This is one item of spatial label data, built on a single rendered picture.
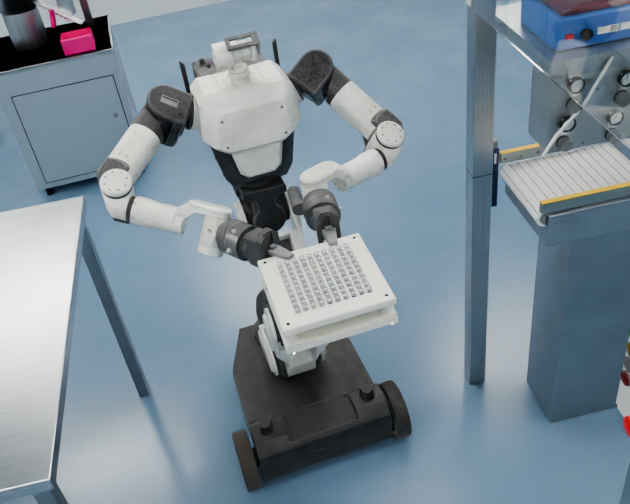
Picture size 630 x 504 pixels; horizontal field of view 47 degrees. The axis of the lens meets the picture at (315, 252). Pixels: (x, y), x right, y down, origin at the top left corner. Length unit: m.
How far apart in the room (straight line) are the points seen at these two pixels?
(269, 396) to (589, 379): 1.08
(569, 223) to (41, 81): 2.87
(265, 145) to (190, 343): 1.31
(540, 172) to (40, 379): 1.43
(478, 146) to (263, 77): 0.64
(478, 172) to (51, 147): 2.66
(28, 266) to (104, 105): 2.03
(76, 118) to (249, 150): 2.25
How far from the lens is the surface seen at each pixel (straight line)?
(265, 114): 1.96
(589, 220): 2.07
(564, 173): 2.16
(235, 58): 1.95
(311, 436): 2.43
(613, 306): 2.40
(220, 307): 3.23
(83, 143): 4.22
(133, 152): 1.90
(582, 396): 2.66
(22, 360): 1.91
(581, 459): 2.63
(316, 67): 2.02
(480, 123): 2.11
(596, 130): 1.88
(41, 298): 2.08
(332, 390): 2.57
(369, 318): 1.54
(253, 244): 1.67
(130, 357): 2.81
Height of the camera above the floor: 2.09
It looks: 38 degrees down
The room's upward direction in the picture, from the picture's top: 9 degrees counter-clockwise
